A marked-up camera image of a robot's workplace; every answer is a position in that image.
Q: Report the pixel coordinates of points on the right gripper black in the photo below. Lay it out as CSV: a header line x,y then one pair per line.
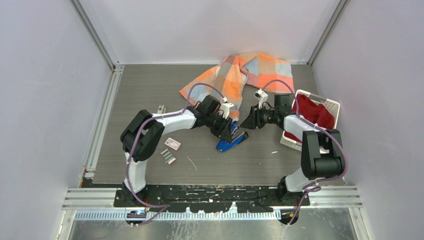
x,y
253,120

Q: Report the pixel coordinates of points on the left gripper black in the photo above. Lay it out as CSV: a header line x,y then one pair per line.
x,y
223,132

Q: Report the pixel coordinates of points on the blue stapler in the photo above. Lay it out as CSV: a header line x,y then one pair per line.
x,y
224,146

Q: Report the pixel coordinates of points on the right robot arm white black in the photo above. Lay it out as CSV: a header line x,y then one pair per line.
x,y
322,156

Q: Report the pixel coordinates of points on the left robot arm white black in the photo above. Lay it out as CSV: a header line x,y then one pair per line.
x,y
142,136

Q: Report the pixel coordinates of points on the staple box tray with staples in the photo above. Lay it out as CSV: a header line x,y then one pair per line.
x,y
168,157

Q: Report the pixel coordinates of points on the black beige stapler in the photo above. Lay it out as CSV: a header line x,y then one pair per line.
x,y
161,109

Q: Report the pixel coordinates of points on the orange checkered cloth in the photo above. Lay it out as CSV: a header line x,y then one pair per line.
x,y
255,69

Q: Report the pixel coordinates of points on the red white staple box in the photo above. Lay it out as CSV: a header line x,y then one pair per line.
x,y
172,143

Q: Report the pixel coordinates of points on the red cloth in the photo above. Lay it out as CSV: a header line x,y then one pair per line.
x,y
315,113

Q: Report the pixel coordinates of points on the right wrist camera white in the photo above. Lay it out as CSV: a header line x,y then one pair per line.
x,y
262,97

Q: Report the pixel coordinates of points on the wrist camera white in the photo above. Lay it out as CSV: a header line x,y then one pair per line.
x,y
262,97
225,109

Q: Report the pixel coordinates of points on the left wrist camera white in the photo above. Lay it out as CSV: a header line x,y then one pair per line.
x,y
225,109

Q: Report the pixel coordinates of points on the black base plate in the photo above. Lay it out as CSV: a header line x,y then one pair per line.
x,y
211,198

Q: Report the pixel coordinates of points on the aluminium slotted rail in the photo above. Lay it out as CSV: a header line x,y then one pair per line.
x,y
138,215

